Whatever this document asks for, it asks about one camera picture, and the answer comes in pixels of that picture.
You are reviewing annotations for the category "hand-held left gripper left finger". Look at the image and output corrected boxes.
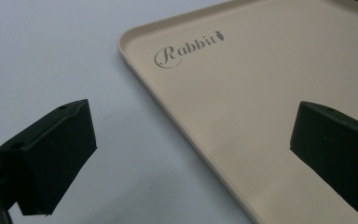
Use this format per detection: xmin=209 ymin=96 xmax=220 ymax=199
xmin=0 ymin=99 xmax=98 ymax=217

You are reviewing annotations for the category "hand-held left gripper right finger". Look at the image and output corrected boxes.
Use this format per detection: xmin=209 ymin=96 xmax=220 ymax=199
xmin=289 ymin=101 xmax=358 ymax=217

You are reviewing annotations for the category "beige plastic tray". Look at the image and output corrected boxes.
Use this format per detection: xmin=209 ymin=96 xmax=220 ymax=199
xmin=117 ymin=0 xmax=358 ymax=224

